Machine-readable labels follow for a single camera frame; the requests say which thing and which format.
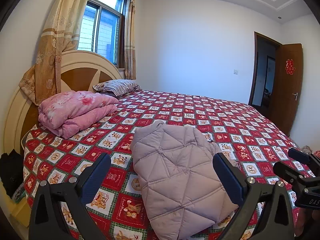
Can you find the window with dark frame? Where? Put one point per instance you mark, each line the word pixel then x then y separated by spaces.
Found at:
pixel 102 30

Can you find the left beige floral curtain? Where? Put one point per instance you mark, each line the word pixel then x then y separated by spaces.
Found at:
pixel 61 33

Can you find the cream and wood headboard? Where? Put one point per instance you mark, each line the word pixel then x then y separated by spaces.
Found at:
pixel 80 70

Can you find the striped pillow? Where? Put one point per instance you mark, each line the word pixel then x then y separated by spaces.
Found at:
pixel 117 88

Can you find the beige floral curtain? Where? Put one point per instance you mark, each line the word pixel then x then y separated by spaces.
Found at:
pixel 129 41
pixel 61 33

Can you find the brown wooden door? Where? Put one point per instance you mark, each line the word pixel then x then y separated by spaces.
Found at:
pixel 283 107

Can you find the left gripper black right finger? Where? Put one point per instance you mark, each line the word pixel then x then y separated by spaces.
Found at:
pixel 275 221

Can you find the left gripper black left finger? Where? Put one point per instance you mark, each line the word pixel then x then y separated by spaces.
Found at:
pixel 47 220

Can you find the right beige floral curtain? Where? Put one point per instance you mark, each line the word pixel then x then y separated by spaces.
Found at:
pixel 129 41

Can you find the red patchwork cartoon bedspread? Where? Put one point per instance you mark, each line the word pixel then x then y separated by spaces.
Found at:
pixel 241 132

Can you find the red double happiness decal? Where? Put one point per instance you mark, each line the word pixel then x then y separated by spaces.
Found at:
pixel 289 67

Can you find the dark clothes beside bed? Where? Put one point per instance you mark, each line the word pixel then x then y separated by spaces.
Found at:
pixel 11 168

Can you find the pink folded quilt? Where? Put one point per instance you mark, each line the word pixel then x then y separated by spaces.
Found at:
pixel 68 113

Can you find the light purple puffer jacket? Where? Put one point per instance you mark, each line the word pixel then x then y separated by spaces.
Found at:
pixel 181 191

